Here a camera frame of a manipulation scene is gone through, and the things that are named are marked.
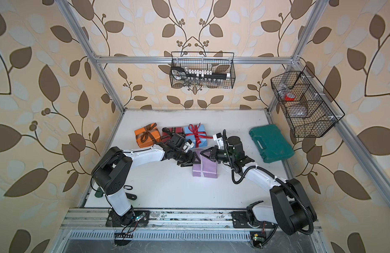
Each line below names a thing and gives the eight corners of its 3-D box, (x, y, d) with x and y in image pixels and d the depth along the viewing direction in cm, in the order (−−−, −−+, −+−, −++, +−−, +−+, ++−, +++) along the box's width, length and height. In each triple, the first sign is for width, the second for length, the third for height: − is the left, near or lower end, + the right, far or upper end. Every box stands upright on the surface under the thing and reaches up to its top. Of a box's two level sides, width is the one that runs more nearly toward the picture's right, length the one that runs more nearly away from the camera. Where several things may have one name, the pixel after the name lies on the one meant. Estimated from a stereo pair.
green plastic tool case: (264, 164, 95) (268, 160, 90) (247, 133, 110) (249, 128, 105) (292, 157, 98) (296, 152, 93) (271, 128, 113) (274, 122, 108)
